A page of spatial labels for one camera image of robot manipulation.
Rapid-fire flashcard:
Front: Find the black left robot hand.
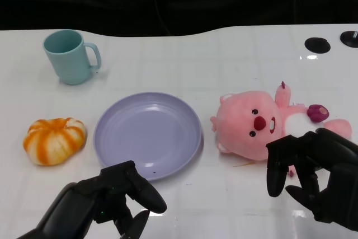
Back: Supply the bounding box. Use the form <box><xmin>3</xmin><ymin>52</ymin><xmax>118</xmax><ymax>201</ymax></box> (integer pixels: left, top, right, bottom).
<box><xmin>76</xmin><ymin>160</ymin><xmax>168</xmax><ymax>239</ymax></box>

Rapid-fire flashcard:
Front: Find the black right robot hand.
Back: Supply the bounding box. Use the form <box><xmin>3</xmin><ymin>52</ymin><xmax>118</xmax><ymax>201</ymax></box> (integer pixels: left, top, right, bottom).
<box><xmin>265</xmin><ymin>128</ymin><xmax>358</xmax><ymax>231</ymax></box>

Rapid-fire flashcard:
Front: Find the pink plush beaver doll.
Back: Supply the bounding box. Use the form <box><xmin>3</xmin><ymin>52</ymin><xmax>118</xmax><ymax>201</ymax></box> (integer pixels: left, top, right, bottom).
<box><xmin>210</xmin><ymin>81</ymin><xmax>353</xmax><ymax>178</ymax></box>

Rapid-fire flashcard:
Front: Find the lavender plastic plate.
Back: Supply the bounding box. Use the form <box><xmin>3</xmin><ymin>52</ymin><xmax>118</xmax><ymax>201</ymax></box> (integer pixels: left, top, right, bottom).
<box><xmin>93</xmin><ymin>91</ymin><xmax>203</xmax><ymax>181</ymax></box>

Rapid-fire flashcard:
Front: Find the orange white striped pumpkin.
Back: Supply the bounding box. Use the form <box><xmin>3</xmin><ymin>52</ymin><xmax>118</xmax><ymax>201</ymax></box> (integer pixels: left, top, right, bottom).
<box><xmin>22</xmin><ymin>117</ymin><xmax>87</xmax><ymax>166</ymax></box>

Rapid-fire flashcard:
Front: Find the black round table grommet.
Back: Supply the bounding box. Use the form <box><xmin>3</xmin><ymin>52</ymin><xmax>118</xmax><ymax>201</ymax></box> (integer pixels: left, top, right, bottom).
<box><xmin>340</xmin><ymin>30</ymin><xmax>358</xmax><ymax>46</ymax></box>
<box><xmin>304</xmin><ymin>37</ymin><xmax>331</xmax><ymax>54</ymax></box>

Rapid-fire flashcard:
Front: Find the teal plastic mug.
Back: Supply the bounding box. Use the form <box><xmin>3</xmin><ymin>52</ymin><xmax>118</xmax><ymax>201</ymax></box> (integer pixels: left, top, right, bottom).
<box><xmin>43</xmin><ymin>29</ymin><xmax>102</xmax><ymax>86</ymax></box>

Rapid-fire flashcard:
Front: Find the thin black background cable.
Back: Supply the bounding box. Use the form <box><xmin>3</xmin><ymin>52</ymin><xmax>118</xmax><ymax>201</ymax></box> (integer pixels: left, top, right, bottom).
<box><xmin>152</xmin><ymin>0</ymin><xmax>172</xmax><ymax>34</ymax></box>

